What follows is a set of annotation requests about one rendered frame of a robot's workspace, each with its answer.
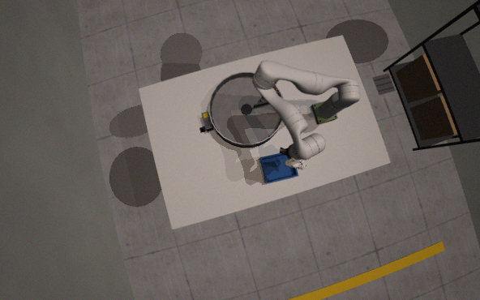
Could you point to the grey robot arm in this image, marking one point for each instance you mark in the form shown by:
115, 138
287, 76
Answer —
308, 82

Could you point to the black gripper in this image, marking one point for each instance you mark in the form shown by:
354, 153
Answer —
285, 151

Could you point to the blue shallow tray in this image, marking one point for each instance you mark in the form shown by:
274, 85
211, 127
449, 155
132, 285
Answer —
274, 169

